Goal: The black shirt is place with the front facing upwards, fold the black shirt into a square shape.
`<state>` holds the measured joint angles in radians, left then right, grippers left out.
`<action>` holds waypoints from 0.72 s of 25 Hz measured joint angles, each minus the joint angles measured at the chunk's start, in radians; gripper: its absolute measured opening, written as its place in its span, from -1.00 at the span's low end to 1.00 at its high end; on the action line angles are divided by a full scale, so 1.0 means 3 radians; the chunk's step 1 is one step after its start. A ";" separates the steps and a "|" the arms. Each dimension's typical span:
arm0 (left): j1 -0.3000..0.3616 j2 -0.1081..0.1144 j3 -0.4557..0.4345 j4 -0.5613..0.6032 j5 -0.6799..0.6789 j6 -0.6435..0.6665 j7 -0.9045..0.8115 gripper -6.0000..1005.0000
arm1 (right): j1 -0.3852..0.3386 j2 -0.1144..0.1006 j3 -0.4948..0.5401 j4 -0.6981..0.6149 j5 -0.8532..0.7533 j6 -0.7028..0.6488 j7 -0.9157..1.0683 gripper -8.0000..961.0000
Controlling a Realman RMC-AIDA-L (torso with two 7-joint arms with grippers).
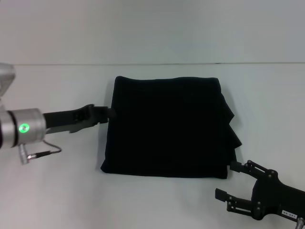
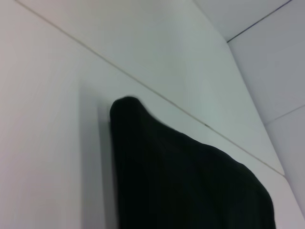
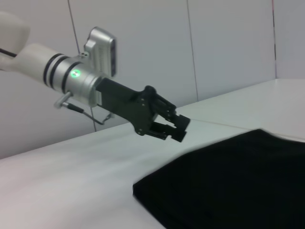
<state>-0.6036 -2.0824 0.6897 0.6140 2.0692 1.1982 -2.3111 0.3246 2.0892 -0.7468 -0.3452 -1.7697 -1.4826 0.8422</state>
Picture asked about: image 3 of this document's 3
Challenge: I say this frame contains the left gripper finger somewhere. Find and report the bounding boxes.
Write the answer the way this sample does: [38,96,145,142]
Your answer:
[152,92,192,132]
[144,122,188,144]

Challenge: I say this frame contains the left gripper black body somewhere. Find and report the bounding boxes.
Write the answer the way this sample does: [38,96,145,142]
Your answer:
[94,77,159,137]

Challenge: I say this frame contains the black shirt with FREE print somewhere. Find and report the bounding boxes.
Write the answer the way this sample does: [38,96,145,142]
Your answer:
[132,128,305,229]

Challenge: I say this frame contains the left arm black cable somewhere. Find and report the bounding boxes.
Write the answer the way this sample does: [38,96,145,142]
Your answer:
[81,108,112,126]

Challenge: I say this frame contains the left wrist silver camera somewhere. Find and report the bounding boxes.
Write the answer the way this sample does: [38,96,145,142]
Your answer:
[82,26,118,78]

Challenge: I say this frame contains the left wrist silver cable connector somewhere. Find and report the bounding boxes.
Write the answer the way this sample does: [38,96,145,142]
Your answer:
[53,92,84,113]

